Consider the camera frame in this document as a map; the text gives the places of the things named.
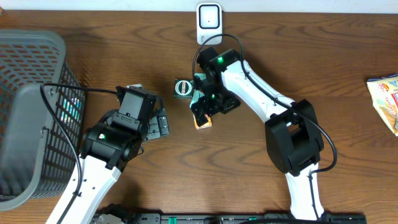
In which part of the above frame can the green Zam-Buk box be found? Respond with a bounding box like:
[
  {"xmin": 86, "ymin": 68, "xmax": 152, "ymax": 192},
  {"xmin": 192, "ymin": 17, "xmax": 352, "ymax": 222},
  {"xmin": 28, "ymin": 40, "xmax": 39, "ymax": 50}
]
[{"xmin": 174, "ymin": 79, "xmax": 194, "ymax": 99}]

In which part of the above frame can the teal wet wipes pack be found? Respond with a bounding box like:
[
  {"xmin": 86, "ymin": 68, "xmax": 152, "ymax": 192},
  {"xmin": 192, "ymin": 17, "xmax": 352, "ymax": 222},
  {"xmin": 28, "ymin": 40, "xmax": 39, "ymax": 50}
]
[{"xmin": 190, "ymin": 73, "xmax": 206, "ymax": 108}]

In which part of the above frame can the grey plastic shopping basket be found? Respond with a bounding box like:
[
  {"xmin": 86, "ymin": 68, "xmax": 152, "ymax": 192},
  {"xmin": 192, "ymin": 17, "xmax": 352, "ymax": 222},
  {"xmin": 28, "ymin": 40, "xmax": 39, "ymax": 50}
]
[{"xmin": 1, "ymin": 29, "xmax": 85, "ymax": 211}]

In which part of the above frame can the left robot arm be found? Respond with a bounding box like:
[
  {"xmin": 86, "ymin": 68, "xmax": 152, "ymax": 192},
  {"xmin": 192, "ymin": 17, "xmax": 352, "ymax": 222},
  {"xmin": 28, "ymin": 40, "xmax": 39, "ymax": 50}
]
[{"xmin": 47, "ymin": 84, "xmax": 169, "ymax": 223}]

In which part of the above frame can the yellow snack bag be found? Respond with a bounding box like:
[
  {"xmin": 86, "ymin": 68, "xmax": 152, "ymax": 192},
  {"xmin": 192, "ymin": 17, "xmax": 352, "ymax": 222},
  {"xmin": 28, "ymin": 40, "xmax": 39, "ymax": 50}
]
[{"xmin": 366, "ymin": 73, "xmax": 397, "ymax": 137}]

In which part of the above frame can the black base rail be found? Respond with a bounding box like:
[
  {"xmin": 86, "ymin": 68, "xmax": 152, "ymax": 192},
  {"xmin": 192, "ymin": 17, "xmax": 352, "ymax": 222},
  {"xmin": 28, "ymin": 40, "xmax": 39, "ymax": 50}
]
[{"xmin": 90, "ymin": 212, "xmax": 368, "ymax": 224}]

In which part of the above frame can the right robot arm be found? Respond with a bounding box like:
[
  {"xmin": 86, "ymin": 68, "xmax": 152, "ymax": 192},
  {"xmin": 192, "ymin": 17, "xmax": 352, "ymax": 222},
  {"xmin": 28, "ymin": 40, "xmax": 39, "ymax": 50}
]
[{"xmin": 190, "ymin": 47, "xmax": 325, "ymax": 221}]

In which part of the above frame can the white barcode scanner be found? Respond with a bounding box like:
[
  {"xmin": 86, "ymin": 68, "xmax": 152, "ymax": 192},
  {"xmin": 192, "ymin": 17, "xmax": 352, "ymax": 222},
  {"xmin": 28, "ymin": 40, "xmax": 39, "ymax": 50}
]
[{"xmin": 197, "ymin": 2, "xmax": 223, "ymax": 45}]

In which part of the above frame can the orange tissue pack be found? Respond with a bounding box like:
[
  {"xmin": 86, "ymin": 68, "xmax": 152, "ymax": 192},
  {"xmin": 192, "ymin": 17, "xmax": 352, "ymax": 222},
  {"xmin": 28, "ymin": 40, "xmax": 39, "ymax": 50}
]
[{"xmin": 193, "ymin": 114, "xmax": 213, "ymax": 130}]

